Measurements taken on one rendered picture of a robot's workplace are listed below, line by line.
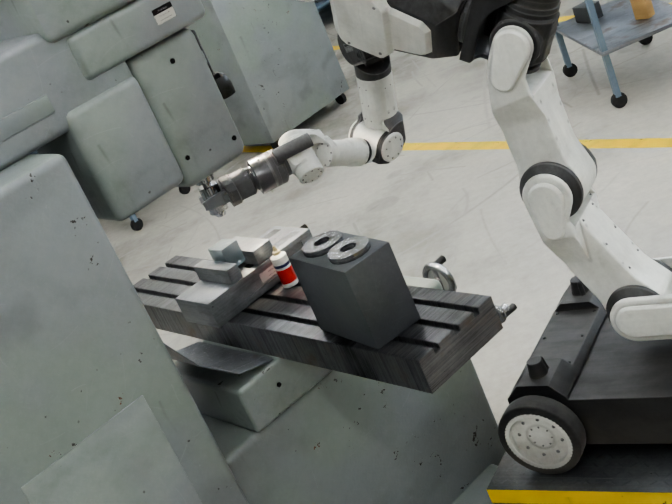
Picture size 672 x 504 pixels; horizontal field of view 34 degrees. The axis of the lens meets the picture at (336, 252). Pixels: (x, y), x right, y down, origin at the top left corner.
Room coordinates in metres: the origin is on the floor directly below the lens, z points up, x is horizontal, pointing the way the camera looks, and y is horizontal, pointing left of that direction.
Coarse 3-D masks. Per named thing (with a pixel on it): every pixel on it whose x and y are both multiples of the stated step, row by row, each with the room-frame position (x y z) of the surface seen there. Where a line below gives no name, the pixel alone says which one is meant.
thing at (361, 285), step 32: (320, 256) 2.08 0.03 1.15; (352, 256) 1.99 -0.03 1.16; (384, 256) 2.00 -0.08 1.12; (320, 288) 2.07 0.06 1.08; (352, 288) 1.96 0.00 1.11; (384, 288) 1.99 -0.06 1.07; (320, 320) 2.14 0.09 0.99; (352, 320) 2.01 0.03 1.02; (384, 320) 1.97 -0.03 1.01; (416, 320) 2.00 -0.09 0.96
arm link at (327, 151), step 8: (288, 136) 2.51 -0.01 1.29; (312, 136) 2.55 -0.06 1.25; (320, 136) 2.55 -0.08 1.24; (280, 144) 2.52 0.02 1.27; (320, 144) 2.57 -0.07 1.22; (328, 144) 2.54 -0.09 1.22; (336, 144) 2.55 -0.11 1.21; (320, 152) 2.56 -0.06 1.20; (328, 152) 2.54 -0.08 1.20; (336, 152) 2.54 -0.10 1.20; (320, 160) 2.56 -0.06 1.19; (328, 160) 2.54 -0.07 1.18; (336, 160) 2.54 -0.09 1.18
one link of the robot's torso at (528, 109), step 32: (512, 32) 2.16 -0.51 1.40; (512, 64) 2.17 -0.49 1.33; (544, 64) 2.30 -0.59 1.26; (512, 96) 2.20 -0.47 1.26; (544, 96) 2.22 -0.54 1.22; (512, 128) 2.24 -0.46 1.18; (544, 128) 2.20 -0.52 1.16; (544, 160) 2.21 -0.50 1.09; (576, 160) 2.21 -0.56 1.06; (576, 192) 2.17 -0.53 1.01
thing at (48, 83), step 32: (0, 64) 2.19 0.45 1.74; (32, 64) 2.22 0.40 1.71; (64, 64) 2.25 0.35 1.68; (0, 96) 2.17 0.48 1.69; (32, 96) 2.20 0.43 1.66; (64, 96) 2.24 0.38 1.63; (0, 128) 2.15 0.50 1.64; (32, 128) 2.19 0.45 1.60; (64, 128) 2.22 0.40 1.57; (0, 160) 2.14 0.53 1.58
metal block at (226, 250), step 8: (224, 240) 2.55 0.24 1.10; (232, 240) 2.52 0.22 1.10; (216, 248) 2.52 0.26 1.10; (224, 248) 2.50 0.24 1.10; (232, 248) 2.51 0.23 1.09; (240, 248) 2.52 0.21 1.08; (216, 256) 2.52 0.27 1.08; (224, 256) 2.49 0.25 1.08; (232, 256) 2.50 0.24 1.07; (240, 256) 2.51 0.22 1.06
